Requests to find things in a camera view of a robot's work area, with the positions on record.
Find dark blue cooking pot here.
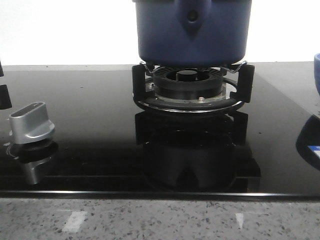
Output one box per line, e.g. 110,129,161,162
134,0,252,68

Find light blue plastic bowl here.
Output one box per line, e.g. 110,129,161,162
313,53,320,95

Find black gas burner head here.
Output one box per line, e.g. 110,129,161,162
152,67,224,100

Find black glass gas cooktop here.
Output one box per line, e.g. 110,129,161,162
0,62,320,200

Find black pan support grate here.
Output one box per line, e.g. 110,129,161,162
131,61,255,115

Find silver stove control knob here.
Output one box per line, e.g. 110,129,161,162
9,101,55,145

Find black left pan support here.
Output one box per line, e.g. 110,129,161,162
0,64,13,110

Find blue sticker on cooktop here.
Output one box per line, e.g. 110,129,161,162
308,145,320,159

